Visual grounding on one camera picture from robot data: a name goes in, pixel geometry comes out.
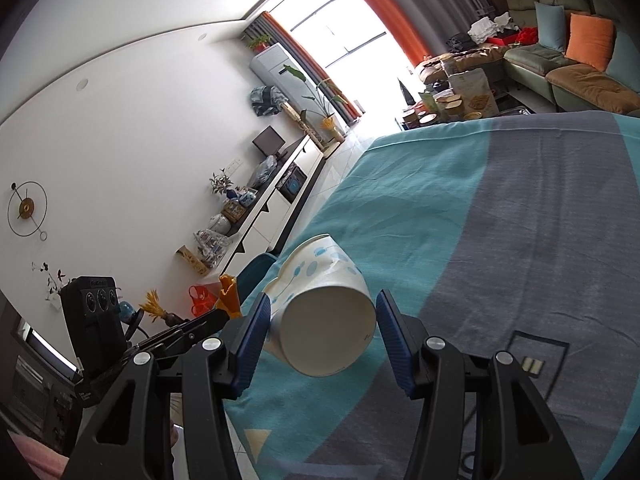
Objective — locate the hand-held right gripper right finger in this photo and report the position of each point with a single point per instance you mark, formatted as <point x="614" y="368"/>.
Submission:
<point x="395" y="345"/>

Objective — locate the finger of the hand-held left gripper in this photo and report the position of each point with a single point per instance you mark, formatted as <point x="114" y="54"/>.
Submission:
<point x="192" y="322"/>
<point x="200" y="335"/>

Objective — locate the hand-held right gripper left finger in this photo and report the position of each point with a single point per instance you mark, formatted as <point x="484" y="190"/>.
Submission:
<point x="250" y="350"/>

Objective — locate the white dotted paper cup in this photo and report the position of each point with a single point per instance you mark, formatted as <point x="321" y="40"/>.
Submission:
<point x="320" y="330"/>

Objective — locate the teal plastic bin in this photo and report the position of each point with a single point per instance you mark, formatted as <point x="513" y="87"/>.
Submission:
<point x="252" y="275"/>

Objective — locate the person's left forearm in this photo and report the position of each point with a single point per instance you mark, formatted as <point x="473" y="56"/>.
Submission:
<point x="30" y="460"/>

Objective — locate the orange plastic bag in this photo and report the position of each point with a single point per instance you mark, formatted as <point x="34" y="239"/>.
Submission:
<point x="200" y="300"/>

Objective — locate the teal vase with plant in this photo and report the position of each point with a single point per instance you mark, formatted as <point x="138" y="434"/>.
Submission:
<point x="126" y="308"/>

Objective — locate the yellow dried flower vase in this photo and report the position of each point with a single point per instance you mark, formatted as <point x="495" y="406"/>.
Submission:
<point x="152" y="304"/>

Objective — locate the yellow box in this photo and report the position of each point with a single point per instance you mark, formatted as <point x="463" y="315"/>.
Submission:
<point x="192" y="259"/>

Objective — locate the red flower arrangement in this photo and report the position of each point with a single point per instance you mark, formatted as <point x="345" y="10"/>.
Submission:
<point x="59" y="275"/>

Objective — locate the clear wrapped ornament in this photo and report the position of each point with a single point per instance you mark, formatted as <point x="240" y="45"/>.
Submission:
<point x="212" y="247"/>

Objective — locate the dark shelf unit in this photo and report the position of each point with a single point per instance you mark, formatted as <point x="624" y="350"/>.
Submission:
<point x="40" y="395"/>

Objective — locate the white ceramic jar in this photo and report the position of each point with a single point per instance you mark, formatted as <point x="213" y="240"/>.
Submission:
<point x="219" y="224"/>

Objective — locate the wooden framed ornament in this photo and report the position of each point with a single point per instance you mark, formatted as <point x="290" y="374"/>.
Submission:
<point x="234" y="210"/>

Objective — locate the white black TV cabinet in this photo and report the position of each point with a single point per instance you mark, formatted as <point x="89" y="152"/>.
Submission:
<point x="265" y="215"/>

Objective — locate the blue white porcelain jar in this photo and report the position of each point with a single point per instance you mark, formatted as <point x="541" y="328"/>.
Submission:
<point x="246" y="196"/>

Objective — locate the small plant in vase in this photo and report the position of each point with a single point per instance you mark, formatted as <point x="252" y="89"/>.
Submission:
<point x="222" y="182"/>

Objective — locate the clear plastic bag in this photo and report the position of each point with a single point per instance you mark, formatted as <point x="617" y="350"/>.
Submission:
<point x="262" y="172"/>

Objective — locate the black monitor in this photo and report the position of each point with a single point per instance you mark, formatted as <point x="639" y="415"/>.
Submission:
<point x="267" y="141"/>

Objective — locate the tall plant yellow pot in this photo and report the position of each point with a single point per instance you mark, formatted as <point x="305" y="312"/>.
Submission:
<point x="327" y="125"/>

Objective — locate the standing fan patterned cover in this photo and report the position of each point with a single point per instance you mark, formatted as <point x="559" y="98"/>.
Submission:
<point x="265" y="100"/>

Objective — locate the green box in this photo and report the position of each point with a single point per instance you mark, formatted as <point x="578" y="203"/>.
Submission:
<point x="427" y="100"/>

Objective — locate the black cone ornament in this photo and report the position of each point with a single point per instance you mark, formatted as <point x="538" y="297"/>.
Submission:
<point x="406" y="95"/>

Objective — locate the beige paper bag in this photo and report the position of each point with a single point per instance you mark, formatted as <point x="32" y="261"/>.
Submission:
<point x="472" y="92"/>

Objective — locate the glass coffee table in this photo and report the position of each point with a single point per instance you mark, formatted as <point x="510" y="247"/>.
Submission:
<point x="515" y="102"/>

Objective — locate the white standing air conditioner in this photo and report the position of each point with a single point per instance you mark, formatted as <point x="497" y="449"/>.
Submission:
<point x="272" y="62"/>

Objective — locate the small potted plant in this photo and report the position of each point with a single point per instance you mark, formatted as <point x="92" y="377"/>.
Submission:
<point x="257" y="41"/>

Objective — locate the grey orange striped curtain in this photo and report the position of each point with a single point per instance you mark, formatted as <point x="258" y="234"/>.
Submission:
<point x="280" y="27"/>

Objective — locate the black bag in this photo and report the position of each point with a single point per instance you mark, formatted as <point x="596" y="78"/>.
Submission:
<point x="459" y="42"/>

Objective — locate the large balcony window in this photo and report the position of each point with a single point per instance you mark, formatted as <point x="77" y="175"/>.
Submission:
<point x="345" y="30"/>

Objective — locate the green brown sofa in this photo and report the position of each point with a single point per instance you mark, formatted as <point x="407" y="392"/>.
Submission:
<point x="590" y="82"/>

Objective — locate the white clothes pile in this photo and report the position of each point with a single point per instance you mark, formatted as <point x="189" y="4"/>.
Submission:
<point x="487" y="27"/>

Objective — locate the red cloth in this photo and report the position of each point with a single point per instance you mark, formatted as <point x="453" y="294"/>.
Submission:
<point x="527" y="36"/>

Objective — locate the blue cushion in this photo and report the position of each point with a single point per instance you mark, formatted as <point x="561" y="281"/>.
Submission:
<point x="549" y="25"/>
<point x="627" y="55"/>

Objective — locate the orange cushion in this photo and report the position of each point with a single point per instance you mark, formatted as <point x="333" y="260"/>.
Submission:
<point x="590" y="40"/>

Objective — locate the white wall socket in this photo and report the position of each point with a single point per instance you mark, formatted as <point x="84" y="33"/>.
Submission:
<point x="231" y="165"/>

